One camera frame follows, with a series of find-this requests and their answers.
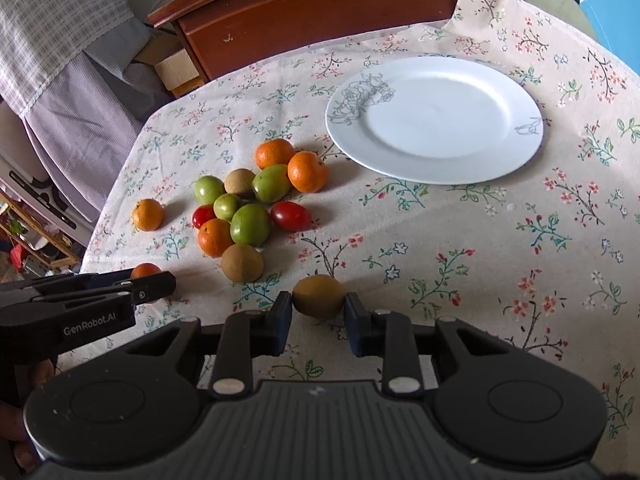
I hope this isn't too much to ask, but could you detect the brown kiwi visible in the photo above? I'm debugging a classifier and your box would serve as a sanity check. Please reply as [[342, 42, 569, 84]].
[[220, 244, 265, 283], [292, 274, 346, 321]]

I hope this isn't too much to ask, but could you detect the red cherry tomato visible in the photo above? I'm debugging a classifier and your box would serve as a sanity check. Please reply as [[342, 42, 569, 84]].
[[270, 200, 312, 232], [191, 205, 216, 230]]

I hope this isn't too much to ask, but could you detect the lone orange tangerine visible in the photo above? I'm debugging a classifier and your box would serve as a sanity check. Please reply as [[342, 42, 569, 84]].
[[131, 198, 164, 232]]

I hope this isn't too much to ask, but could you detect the large green fruit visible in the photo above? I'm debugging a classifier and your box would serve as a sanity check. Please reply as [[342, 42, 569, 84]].
[[193, 176, 226, 205]]

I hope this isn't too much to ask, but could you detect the person's left hand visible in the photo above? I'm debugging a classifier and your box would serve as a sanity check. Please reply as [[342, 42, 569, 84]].
[[0, 357, 57, 474]]

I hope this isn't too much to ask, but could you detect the wooden shelf rack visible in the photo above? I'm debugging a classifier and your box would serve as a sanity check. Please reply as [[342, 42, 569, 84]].
[[1, 192, 81, 271]]

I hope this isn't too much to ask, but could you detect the small green fruit centre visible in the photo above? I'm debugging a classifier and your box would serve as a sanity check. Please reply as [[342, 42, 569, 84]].
[[213, 193, 244, 222]]

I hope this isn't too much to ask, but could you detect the floral tablecloth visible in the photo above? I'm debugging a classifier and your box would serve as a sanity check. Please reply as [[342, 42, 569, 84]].
[[58, 0, 639, 472]]

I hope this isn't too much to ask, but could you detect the green fruit with stem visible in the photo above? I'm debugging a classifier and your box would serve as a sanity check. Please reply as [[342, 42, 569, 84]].
[[252, 164, 292, 204]]

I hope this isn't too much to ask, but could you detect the tan kiwi in pile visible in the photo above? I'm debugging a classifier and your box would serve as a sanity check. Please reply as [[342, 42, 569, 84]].
[[224, 168, 255, 200]]

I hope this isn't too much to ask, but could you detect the white ceramic plate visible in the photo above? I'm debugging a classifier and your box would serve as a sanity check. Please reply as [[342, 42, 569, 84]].
[[326, 56, 544, 185]]

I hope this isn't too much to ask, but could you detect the purple checked cloth cover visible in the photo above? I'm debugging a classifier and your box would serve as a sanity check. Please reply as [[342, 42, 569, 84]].
[[1, 0, 170, 220]]

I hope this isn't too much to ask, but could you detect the open brown cardboard box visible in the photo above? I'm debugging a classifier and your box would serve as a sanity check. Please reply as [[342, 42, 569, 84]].
[[134, 32, 204, 99]]

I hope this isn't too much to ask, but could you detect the dark wooden cabinet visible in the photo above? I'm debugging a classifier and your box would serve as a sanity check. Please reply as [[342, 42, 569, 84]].
[[149, 0, 457, 81]]

